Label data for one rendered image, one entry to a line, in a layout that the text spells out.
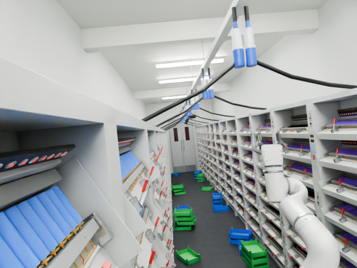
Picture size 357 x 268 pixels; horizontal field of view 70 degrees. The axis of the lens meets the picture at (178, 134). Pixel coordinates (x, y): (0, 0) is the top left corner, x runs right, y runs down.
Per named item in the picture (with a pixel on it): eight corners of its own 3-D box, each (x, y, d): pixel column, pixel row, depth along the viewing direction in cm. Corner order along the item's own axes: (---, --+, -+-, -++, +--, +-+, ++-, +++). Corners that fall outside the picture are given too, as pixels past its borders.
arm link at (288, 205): (339, 212, 91) (296, 172, 119) (296, 215, 90) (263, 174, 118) (334, 233, 94) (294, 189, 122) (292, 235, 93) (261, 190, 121)
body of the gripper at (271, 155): (259, 169, 122) (256, 147, 124) (280, 168, 122) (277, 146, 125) (265, 168, 115) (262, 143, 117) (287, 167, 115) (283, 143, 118)
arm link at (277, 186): (288, 172, 114) (268, 173, 114) (292, 202, 111) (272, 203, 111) (280, 173, 122) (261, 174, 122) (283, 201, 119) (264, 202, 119)
